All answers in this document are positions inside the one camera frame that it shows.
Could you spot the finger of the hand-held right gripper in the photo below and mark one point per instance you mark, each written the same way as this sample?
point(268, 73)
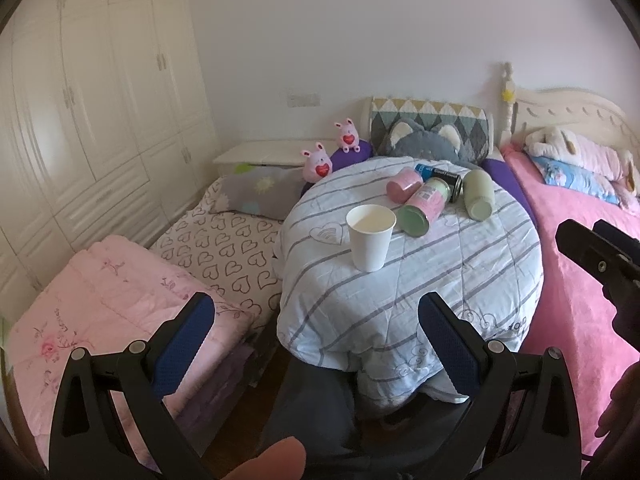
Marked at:
point(575, 242)
point(617, 236)

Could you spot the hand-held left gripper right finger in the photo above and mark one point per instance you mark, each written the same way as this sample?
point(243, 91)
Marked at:
point(450, 350)

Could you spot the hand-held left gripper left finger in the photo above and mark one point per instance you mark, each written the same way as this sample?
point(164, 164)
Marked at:
point(185, 345)

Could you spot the white paper cup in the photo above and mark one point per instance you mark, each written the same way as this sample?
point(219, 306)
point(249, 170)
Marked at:
point(370, 245)

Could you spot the pink cup with green rim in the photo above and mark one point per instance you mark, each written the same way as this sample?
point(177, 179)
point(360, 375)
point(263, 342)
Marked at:
point(430, 200)

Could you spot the person's right hand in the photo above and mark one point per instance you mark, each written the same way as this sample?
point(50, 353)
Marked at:
point(622, 405)

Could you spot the person's left hand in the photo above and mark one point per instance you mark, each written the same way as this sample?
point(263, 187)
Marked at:
point(272, 460)

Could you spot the pink fleece blanket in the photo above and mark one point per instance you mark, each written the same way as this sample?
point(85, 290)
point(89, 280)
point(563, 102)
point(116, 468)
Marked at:
point(565, 300)

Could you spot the blue floral pillow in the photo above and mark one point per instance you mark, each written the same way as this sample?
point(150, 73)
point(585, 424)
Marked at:
point(575, 177)

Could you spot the pink pillow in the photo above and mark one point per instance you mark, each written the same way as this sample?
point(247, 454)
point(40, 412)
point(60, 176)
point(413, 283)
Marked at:
point(607, 157)

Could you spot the grey striped white quilt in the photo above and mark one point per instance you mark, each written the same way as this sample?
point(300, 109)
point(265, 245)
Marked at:
point(450, 270)

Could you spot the pink floral folded quilt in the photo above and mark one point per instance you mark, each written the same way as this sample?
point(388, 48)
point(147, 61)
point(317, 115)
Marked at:
point(100, 310)

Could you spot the purple cloth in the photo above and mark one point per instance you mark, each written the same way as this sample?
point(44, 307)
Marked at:
point(502, 175)

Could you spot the heart printed bed sheet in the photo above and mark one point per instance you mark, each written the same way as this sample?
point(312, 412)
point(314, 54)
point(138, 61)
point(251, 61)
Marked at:
point(220, 250)

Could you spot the white plush dog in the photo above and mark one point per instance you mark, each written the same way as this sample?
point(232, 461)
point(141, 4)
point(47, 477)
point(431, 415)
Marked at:
point(547, 142)

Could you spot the pale green bottle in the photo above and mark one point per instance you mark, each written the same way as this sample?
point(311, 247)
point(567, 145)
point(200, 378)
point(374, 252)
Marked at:
point(477, 191)

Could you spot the white carved bed headboard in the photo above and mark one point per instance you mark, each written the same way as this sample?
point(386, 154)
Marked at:
point(565, 110)

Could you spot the person's dark trousers leg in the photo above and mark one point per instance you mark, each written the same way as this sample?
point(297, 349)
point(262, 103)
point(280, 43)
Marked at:
point(315, 410)

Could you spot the blue and black can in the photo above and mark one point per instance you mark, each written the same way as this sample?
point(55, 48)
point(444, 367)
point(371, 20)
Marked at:
point(441, 175)

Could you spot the yellow flower ornament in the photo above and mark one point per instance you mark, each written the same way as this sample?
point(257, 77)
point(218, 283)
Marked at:
point(508, 94)

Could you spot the diamond patterned headboard cushion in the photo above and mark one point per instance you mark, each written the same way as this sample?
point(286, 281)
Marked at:
point(470, 117)

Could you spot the grey flower pillow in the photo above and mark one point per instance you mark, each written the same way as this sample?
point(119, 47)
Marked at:
point(260, 190)

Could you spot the grey cat plush cushion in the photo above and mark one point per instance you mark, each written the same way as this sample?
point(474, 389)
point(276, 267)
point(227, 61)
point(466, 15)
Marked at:
point(425, 142)

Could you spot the white bedside table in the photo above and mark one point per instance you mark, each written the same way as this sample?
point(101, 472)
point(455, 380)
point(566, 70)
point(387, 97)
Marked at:
point(265, 150)

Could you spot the purple pillow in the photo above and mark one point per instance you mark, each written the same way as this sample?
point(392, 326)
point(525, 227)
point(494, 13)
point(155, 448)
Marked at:
point(360, 155)

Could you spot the pink rabbit plush toy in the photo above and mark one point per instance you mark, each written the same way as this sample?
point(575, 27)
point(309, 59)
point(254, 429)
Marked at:
point(317, 164)
point(348, 137)

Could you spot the white wardrobe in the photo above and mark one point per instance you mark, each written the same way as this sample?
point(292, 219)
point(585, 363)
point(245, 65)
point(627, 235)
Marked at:
point(90, 110)

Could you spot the wall socket plate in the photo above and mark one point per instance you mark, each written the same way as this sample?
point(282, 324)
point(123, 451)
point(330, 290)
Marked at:
point(304, 100)

